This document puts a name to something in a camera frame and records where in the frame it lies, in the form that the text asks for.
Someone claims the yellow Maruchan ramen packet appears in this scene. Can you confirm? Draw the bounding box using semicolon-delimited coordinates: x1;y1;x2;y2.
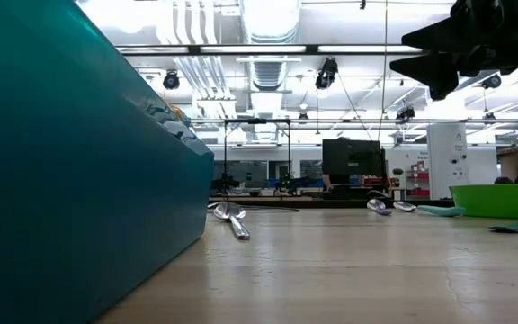
164;101;192;128

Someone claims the black ceiling spotlight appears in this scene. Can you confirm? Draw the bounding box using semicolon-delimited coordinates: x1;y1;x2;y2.
163;71;181;90
315;57;339;90
481;74;503;90
396;105;416;122

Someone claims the black overhead rig beam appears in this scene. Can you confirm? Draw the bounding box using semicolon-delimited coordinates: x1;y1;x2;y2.
114;43;426;57

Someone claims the thin hanging ceiling cable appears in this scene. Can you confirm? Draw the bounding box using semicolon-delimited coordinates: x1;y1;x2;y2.
378;0;389;143

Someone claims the silver spoon lilac handle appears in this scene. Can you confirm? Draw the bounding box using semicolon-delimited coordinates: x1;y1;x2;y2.
366;198;394;217

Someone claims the plain silver metal spoon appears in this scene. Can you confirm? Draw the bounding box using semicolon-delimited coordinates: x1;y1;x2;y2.
212;201;252;240

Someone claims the background wooden table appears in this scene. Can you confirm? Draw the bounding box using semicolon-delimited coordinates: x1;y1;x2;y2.
208;192;327;202

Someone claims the white pillar with signs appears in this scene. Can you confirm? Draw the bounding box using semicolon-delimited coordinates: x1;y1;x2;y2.
426;122;470;201

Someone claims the bright green plastic bowl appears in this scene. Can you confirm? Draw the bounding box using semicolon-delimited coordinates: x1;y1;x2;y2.
448;183;518;221

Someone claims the silver spoon green handle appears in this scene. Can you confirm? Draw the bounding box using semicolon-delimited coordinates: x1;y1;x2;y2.
392;200;466;218

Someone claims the dark teal plastic bin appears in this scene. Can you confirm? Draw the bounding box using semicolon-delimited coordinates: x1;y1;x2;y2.
0;0;216;324

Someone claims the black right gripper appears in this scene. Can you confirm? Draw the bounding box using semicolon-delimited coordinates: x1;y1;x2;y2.
389;0;518;102

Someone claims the black aluminium table frame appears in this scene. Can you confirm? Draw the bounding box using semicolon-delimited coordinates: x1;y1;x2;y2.
208;197;456;210

